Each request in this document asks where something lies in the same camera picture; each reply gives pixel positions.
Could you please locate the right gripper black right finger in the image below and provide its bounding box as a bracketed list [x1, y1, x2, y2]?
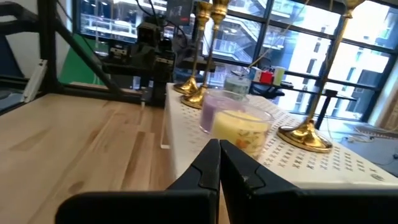
[221, 140, 398, 224]

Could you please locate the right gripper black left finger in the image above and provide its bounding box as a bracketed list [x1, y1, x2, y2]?
[55, 139, 221, 224]

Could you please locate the gold candlestick holder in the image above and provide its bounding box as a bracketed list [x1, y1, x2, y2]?
[276, 0, 366, 154]
[180, 0, 231, 110]
[173, 1, 213, 95]

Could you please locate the purple candle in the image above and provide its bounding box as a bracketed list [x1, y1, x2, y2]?
[199, 89, 249, 135]

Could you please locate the blue candle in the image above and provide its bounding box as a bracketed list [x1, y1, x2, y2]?
[223, 76, 252, 97]

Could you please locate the yellow candle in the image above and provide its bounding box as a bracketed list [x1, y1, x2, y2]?
[210, 101, 275, 159]

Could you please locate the white perforated metal shelf riser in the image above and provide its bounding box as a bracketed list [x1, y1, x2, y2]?
[160, 82, 398, 190]

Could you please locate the black screen with red text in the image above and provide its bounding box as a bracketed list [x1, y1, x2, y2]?
[166, 0, 193, 26]

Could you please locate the green board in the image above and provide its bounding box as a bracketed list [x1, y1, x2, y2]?
[58, 33, 105, 86]

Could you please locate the blue and white box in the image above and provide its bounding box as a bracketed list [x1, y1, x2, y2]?
[249, 67, 262, 82]

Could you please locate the small red box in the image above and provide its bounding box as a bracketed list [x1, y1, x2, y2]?
[260, 70, 274, 84]

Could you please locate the white cup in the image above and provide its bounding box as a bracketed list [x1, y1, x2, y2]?
[273, 67, 286, 85]

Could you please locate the black side table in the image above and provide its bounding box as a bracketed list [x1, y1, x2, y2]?
[248, 70, 358, 130]

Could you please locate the large glass window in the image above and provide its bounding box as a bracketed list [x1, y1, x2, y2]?
[73, 0, 398, 122]

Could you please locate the black metal table frame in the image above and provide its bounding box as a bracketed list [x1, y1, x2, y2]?
[0, 0, 150, 105]

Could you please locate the white plastic bracket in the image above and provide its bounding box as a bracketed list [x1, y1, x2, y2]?
[21, 58, 49, 103]

